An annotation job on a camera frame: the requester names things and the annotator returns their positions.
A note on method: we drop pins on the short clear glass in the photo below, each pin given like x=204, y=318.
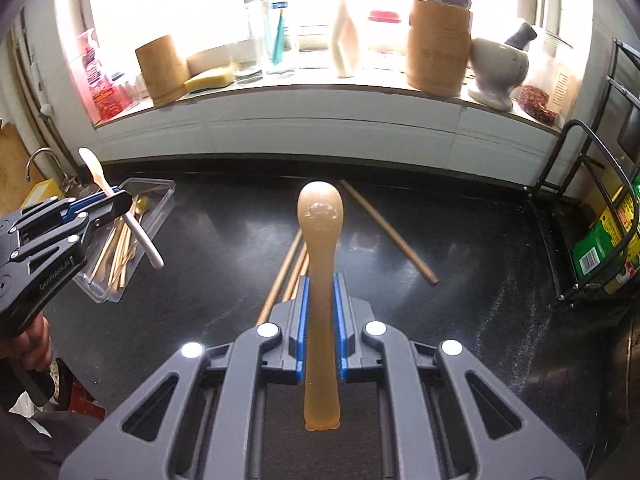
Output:
x=247, y=67

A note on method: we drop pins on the gold metal spoon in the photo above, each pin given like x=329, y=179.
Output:
x=142, y=205

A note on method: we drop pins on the glass jar of red chili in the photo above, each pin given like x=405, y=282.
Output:
x=540, y=105

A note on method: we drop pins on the white plastic spoon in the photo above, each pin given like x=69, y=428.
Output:
x=135, y=227

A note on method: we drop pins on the yellow box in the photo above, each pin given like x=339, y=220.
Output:
x=42, y=193

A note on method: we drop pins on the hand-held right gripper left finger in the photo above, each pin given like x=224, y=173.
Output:
x=300, y=340

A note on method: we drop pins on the person's left hand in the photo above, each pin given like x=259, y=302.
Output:
x=35, y=345

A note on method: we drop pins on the teal toothbrush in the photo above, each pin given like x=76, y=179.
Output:
x=278, y=35

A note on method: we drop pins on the jar with red lid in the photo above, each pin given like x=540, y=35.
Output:
x=385, y=16

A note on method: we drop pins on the small bamboo cup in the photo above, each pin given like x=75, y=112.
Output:
x=159, y=70

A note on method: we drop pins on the metal faucet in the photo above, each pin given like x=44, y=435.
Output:
x=37, y=157

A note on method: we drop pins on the large bamboo utensil holder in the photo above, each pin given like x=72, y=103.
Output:
x=437, y=50

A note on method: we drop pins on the yellow packet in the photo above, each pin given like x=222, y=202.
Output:
x=617, y=210

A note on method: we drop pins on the dark pestle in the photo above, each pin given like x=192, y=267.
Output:
x=522, y=35

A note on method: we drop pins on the red soap pump bottle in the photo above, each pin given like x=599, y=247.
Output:
x=100, y=85

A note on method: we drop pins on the yellow sponge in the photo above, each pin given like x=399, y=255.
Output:
x=209, y=81

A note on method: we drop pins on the dark metal pot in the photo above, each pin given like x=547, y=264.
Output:
x=631, y=360

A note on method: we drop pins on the white bottle with blue cap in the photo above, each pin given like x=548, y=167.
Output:
x=346, y=35

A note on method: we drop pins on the beige wooden block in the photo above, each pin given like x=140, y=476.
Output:
x=210, y=62

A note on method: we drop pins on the amber translucent spoon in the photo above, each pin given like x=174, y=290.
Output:
x=320, y=260

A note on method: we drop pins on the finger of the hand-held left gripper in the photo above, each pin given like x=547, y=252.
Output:
x=112, y=208
x=92, y=199

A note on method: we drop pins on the clear plastic container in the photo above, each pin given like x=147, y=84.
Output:
x=160, y=210

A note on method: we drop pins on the white stone mortar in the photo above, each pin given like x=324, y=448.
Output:
x=497, y=70

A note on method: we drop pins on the tall clear glass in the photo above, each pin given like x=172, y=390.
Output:
x=260, y=35

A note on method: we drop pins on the thick wooden chopstick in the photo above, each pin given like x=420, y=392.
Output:
x=280, y=280
x=296, y=275
x=390, y=232

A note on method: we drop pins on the green packet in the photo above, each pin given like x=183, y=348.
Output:
x=597, y=240

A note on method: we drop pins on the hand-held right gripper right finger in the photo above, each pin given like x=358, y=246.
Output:
x=341, y=340

